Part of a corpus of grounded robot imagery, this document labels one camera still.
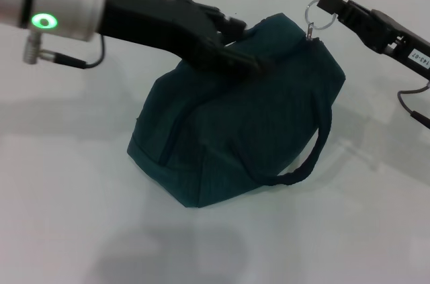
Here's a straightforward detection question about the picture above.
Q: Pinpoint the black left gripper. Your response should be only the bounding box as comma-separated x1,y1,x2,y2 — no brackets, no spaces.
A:
99,0,273,76

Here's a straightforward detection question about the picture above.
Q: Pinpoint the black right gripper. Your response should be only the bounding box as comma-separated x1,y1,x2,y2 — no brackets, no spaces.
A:
317,0,430,81

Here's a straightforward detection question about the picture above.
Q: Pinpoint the dark teal insulated lunch bag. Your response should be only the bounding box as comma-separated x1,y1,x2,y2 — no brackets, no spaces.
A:
126,0,347,210

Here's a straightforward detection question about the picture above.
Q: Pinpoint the left gripper cable with plug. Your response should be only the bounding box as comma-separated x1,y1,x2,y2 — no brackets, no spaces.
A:
21,32,107,70

